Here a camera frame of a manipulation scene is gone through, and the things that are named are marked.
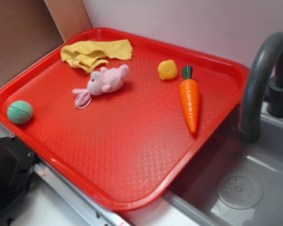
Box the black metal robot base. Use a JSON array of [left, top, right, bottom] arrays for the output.
[[0, 137, 36, 217]]

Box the orange plastic toy carrot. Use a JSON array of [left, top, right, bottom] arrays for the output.
[[179, 65, 200, 134]]

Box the red plastic tray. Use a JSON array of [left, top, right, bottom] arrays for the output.
[[0, 28, 248, 211]]

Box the pink plush mouse toy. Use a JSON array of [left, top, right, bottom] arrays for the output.
[[72, 65, 130, 109]]

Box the yellow rubber duck toy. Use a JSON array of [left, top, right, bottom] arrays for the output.
[[158, 59, 178, 81]]

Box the yellow cloth rag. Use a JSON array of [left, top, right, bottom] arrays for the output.
[[60, 40, 133, 73]]

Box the grey curved toy faucet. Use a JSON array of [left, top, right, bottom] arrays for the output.
[[238, 32, 283, 144]]

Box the grey plastic sink basin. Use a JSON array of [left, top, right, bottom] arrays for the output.
[[164, 109, 283, 226]]

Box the green textured ball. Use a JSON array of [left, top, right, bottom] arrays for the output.
[[7, 100, 34, 124]]

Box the brown cardboard panel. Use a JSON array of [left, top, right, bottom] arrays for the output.
[[0, 0, 92, 88]]

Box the dark grey faucet handle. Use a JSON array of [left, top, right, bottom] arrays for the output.
[[267, 56, 283, 118]]

